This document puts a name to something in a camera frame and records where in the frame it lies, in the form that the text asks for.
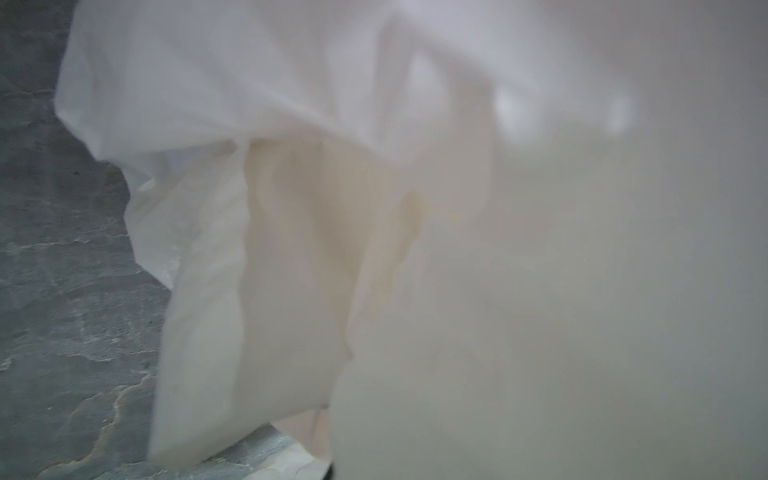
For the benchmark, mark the white plastic bag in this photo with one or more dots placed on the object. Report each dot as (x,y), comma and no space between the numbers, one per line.
(446,239)

